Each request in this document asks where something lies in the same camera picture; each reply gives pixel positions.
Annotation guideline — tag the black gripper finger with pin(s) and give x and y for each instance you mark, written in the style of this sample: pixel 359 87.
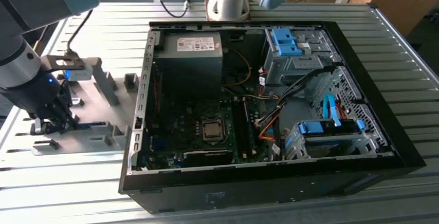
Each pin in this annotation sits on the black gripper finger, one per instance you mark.
pixel 50 127
pixel 67 105

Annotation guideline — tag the blue RAM stick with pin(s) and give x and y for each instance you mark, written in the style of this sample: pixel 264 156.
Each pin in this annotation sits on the blue RAM stick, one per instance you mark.
pixel 84 125

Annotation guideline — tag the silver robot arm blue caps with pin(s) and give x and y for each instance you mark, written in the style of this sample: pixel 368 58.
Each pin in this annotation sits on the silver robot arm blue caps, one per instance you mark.
pixel 27 3

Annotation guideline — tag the black RAM slot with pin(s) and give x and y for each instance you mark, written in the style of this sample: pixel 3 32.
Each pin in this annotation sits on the black RAM slot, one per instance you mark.
pixel 239 129

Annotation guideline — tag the grey parts rack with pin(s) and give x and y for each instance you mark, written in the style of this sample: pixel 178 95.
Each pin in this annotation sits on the grey parts rack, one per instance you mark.
pixel 82 141

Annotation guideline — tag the green motherboard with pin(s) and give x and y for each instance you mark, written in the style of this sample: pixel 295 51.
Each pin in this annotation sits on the green motherboard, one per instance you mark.
pixel 178 121

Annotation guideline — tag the grey power supply unit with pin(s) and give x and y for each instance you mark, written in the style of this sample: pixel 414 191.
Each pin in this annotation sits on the grey power supply unit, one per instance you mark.
pixel 192 72

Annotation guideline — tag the silver CPU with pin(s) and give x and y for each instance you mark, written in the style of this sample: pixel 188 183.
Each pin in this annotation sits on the silver CPU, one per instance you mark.
pixel 212 130

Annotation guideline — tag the black graphics card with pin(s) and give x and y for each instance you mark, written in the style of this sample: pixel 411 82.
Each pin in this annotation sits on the black graphics card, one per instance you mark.
pixel 208 157

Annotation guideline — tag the black open PC case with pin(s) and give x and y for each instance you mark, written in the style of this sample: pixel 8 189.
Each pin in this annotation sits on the black open PC case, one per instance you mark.
pixel 240 185

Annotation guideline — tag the grey metal drive cage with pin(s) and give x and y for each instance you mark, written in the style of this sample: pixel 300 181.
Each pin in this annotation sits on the grey metal drive cage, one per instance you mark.
pixel 302 64

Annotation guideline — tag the hard disk in blue carrier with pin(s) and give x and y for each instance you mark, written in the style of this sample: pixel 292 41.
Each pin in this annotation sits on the hard disk in blue carrier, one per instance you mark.
pixel 312 127

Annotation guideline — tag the perforated metal disk bay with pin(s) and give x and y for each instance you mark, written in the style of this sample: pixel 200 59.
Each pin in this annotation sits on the perforated metal disk bay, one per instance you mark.
pixel 343 141

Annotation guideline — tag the brown wooden cabinet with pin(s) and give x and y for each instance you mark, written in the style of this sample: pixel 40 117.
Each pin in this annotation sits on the brown wooden cabinet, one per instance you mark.
pixel 404 0

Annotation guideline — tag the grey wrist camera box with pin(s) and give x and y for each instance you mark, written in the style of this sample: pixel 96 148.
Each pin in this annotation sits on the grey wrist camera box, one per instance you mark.
pixel 80 75

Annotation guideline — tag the blue drive bay bracket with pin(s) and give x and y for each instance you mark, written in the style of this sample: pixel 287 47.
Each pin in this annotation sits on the blue drive bay bracket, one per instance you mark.
pixel 291 50
pixel 283 36

